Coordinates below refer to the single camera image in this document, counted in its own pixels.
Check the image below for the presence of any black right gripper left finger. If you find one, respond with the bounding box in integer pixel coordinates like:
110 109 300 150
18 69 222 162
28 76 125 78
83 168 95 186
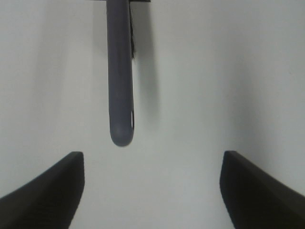
0 152 84 229

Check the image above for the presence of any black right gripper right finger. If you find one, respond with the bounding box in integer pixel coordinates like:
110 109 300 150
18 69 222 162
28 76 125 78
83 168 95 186
220 151 305 229

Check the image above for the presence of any chrome wire rack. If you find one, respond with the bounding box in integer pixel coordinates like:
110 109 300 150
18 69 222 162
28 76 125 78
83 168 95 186
97 0 151 2

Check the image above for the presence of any purple hand brush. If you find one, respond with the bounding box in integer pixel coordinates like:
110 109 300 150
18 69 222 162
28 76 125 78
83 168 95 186
106 0 134 146

